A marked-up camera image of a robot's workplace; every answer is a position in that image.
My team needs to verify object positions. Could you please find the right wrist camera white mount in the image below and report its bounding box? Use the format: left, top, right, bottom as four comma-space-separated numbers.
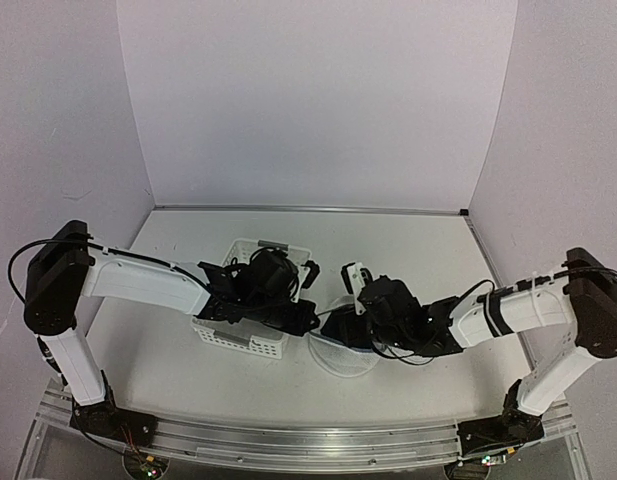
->
341, 262, 373, 316

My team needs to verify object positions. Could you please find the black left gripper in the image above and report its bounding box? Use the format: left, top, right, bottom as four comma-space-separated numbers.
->
246, 294, 320, 338

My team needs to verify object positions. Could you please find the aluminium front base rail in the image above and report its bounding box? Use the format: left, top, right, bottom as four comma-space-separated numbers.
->
35, 394, 574, 464

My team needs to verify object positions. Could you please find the white mesh laundry bag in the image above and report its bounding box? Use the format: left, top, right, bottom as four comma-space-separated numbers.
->
306, 294, 382, 377

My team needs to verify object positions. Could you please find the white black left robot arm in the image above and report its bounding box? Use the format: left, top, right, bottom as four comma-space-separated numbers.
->
6, 220, 320, 437

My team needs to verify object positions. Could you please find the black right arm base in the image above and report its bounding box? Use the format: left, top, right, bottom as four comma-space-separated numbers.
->
457, 380, 544, 459

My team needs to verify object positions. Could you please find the aluminium rear table rail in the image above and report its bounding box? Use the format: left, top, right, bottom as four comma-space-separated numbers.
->
154, 204, 470, 218

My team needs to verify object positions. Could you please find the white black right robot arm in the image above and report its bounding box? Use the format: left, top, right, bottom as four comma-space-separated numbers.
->
320, 248, 617, 443

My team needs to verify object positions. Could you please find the white perforated plastic basket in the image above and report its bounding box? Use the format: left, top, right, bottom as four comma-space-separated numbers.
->
191, 239, 320, 359

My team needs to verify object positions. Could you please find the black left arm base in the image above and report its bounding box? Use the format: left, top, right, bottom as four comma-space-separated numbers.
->
70, 372, 157, 447

